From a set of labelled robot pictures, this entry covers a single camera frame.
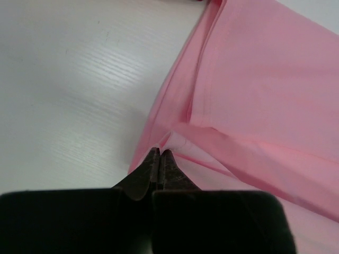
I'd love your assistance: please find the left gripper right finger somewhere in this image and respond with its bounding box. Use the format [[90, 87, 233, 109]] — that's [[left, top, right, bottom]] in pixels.
[[151, 149, 297, 254]]

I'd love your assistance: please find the pink t shirt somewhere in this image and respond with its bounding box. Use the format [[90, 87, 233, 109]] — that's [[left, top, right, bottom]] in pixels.
[[130, 1, 338, 253]]

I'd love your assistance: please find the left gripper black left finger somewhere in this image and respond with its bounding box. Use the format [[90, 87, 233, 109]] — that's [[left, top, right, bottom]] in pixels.
[[1, 148, 160, 253]]

